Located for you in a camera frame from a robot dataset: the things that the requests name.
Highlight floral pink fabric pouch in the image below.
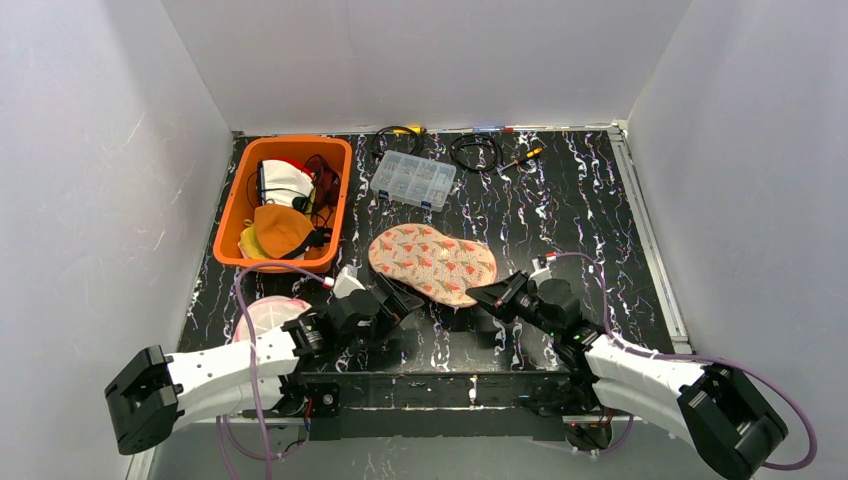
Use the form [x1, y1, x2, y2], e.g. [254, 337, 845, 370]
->
[367, 223, 498, 308]

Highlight white mesh laundry bag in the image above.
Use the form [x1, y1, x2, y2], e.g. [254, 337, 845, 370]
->
[247, 295, 312, 337]

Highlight orange bra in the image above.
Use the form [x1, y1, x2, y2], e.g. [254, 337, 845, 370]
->
[253, 204, 332, 260]

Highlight white bra black straps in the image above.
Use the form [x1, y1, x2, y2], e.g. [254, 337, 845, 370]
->
[254, 157, 316, 210]

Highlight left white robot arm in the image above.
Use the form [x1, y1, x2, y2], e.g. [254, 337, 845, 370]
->
[104, 272, 424, 455]

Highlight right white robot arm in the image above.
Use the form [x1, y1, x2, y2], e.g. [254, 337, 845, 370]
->
[466, 272, 788, 479]

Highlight yellow bra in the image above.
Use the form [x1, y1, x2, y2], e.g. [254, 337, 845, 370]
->
[238, 222, 269, 260]

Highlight dark maroon bra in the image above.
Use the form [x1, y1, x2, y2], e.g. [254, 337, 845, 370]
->
[304, 154, 341, 227]

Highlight clear plastic screw box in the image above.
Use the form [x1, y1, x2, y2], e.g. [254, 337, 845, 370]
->
[370, 150, 457, 212]

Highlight red garment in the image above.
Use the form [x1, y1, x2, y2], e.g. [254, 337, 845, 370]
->
[287, 159, 315, 175]

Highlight orange plastic bin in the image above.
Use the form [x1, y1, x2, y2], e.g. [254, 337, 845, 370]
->
[213, 136, 353, 273]

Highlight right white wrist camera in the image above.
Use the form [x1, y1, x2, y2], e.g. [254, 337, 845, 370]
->
[529, 254, 557, 285]

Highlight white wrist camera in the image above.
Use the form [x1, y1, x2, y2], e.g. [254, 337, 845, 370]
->
[324, 264, 365, 298]
[529, 254, 557, 285]

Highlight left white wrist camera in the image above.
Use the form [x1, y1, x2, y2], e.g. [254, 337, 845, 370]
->
[324, 264, 365, 298]

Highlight aluminium right rail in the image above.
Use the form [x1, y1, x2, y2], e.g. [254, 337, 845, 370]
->
[609, 120, 757, 480]

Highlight yellow handled screwdriver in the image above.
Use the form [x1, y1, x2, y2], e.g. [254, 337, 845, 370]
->
[496, 147, 544, 174]

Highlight black coiled cable right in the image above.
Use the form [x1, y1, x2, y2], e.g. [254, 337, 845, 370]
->
[449, 133, 505, 174]

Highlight black coiled cable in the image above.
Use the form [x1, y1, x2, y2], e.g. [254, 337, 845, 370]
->
[370, 125, 426, 160]
[449, 133, 505, 174]

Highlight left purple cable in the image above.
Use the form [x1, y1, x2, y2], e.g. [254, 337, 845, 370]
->
[215, 262, 336, 480]

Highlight purple cable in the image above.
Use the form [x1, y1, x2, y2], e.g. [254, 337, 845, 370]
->
[546, 251, 818, 472]
[215, 262, 336, 480]

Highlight black coiled cable left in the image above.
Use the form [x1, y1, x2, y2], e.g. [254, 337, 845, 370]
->
[370, 125, 426, 160]

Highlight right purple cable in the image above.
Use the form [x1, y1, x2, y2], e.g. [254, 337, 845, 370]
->
[546, 251, 818, 472]

